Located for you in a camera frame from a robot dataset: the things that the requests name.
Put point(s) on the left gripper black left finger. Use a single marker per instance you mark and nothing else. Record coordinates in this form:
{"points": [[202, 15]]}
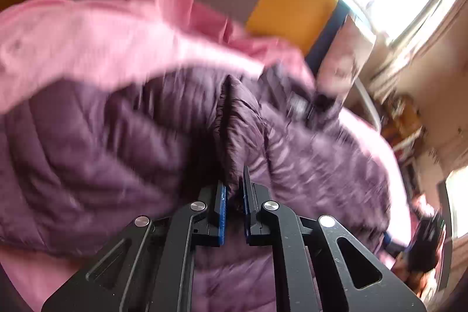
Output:
{"points": [[149, 266]]}

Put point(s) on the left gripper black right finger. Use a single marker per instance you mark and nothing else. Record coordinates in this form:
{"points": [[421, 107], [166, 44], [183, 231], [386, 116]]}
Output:
{"points": [[318, 264]]}

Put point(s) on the purple quilted down jacket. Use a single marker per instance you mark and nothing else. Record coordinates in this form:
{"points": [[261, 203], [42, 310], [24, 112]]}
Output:
{"points": [[79, 163]]}

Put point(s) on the wooden bedside shelf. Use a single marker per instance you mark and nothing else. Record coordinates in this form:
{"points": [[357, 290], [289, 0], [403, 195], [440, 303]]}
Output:
{"points": [[402, 126]]}

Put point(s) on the middle pink curtain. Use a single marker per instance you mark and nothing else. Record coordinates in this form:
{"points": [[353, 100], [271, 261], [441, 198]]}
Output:
{"points": [[421, 35]]}

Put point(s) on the pink floral pillow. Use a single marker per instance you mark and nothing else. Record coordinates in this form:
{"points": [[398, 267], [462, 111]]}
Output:
{"points": [[347, 55]]}

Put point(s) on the pink bed cover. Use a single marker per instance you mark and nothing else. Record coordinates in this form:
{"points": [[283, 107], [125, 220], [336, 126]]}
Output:
{"points": [[116, 43]]}

